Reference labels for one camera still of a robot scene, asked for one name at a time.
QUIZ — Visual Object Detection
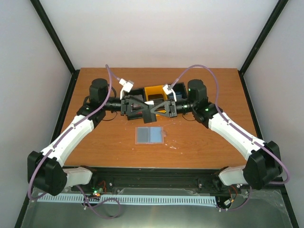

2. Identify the left black frame post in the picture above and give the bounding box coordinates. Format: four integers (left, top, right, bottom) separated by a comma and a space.
30, 0, 80, 76

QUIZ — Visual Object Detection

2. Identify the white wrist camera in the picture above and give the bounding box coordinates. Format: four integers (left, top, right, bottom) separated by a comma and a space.
119, 78, 134, 100
162, 84, 177, 102

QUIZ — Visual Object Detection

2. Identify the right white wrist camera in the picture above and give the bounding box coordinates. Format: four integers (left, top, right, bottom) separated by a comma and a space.
162, 84, 177, 102

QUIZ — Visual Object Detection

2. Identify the right black frame post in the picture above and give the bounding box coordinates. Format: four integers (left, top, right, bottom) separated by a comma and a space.
238, 0, 289, 77

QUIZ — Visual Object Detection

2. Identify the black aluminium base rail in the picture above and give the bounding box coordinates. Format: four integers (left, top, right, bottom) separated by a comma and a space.
33, 167, 285, 198

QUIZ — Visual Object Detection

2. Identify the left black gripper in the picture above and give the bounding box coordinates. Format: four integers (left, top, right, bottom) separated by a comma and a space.
102, 95, 148, 116

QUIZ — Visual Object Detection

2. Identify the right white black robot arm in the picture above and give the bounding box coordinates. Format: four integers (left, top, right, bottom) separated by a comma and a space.
148, 79, 283, 190

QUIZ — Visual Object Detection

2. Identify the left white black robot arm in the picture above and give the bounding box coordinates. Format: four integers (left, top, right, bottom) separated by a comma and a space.
27, 78, 154, 197

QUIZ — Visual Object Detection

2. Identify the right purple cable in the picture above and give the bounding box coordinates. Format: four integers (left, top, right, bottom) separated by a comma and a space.
170, 64, 292, 211

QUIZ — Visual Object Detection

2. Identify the black credit card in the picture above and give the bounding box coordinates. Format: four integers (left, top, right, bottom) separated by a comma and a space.
142, 109, 157, 124
137, 127, 149, 143

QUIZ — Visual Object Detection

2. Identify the black card bin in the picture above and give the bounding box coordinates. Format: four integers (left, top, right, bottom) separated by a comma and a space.
124, 87, 146, 121
172, 83, 188, 101

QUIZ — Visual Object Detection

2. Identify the black frame post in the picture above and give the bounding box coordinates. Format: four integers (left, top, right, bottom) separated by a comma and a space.
238, 0, 289, 77
30, 0, 80, 76

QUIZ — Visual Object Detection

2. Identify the blue card stack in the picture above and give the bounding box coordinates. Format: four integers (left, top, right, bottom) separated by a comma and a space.
174, 89, 184, 99

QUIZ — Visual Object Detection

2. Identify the right connector with wires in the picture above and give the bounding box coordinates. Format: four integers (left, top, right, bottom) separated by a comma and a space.
224, 185, 238, 209

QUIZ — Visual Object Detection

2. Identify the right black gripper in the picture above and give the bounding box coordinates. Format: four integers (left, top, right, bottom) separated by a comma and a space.
150, 99, 196, 118

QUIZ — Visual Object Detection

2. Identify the yellow card bin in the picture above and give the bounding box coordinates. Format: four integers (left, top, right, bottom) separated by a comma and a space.
144, 85, 168, 106

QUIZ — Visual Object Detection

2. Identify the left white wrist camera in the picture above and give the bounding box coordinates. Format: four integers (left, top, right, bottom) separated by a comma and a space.
119, 78, 134, 100

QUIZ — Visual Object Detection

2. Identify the light blue slotted cable duct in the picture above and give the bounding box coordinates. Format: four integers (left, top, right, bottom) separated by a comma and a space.
38, 193, 217, 207

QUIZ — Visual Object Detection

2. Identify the left controller board with wires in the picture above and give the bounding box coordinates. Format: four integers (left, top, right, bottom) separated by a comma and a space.
93, 180, 107, 197

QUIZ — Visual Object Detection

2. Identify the pink leather card holder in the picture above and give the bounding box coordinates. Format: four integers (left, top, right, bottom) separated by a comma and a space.
135, 126, 166, 144

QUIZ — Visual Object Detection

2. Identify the black card stack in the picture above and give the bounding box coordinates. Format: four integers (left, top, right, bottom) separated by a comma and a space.
148, 94, 164, 102

